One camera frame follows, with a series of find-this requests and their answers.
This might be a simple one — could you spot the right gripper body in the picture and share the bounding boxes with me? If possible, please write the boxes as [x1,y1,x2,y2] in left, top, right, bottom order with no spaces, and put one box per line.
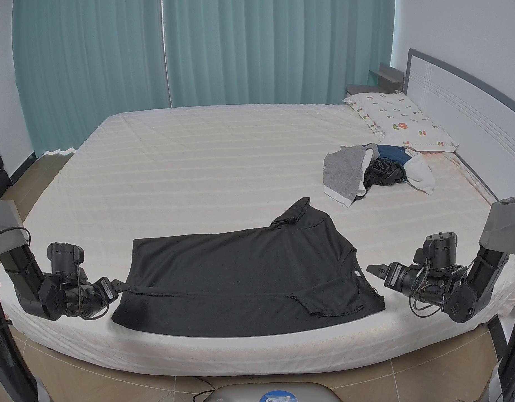
[385,261,422,295]

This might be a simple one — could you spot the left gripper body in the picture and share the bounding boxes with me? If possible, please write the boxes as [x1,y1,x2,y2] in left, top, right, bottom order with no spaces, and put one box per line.
[93,276,118,306]

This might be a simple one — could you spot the black T-shirt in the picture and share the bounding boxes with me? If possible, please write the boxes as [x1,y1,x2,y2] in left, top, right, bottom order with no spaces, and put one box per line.
[111,197,386,338]

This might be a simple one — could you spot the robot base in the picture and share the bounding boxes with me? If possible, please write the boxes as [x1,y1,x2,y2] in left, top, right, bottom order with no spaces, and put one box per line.
[201,381,343,402]

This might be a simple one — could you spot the bed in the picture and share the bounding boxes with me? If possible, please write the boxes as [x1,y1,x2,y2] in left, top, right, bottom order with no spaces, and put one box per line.
[0,49,515,379]

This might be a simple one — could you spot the black shiny garment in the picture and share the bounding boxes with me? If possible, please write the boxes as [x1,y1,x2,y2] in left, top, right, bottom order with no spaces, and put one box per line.
[354,159,406,202]

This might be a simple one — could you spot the grey garment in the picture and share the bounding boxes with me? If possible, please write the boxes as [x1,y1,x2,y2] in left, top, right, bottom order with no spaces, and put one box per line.
[322,147,377,208]

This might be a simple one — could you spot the white garment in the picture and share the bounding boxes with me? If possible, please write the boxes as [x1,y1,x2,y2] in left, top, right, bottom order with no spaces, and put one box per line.
[404,151,435,196]

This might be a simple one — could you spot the dark blue garment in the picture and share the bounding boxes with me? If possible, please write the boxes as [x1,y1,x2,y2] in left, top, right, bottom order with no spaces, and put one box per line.
[364,143,413,168]

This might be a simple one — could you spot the white printed pillow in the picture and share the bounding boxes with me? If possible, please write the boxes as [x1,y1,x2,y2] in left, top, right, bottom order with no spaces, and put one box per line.
[343,92,459,154]

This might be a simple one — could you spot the grey bedside table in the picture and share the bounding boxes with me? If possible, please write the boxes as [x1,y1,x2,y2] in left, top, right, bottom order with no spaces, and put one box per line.
[345,62,405,97]

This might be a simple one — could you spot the blue-green curtain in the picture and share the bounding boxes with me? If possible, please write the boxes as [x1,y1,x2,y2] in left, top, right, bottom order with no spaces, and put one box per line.
[12,0,172,156]
[161,0,398,108]

